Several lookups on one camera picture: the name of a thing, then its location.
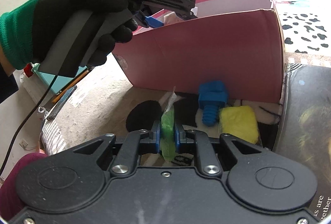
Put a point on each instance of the blue plastic bolt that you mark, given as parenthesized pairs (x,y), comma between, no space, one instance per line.
(212,97)

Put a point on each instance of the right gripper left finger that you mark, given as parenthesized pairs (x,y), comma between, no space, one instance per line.
(127,153)

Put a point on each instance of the pink cardboard box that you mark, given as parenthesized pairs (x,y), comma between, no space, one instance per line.
(237,42)

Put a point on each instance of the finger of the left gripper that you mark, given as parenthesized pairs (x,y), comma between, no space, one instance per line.
(151,22)

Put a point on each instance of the smartphone in clear case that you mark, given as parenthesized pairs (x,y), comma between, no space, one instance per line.
(59,105)

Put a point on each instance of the left black gloved hand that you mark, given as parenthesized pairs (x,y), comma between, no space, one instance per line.
(20,40)

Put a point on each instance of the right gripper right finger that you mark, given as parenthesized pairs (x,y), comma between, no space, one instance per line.
(198,144)

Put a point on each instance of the teal storage box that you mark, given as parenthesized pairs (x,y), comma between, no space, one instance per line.
(60,82)

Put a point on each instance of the yellow packet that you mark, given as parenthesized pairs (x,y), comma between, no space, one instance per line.
(239,121)

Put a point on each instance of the box lid with portrait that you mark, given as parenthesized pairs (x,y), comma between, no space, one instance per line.
(304,132)

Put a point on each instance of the green packet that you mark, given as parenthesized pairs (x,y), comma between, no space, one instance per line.
(167,145)

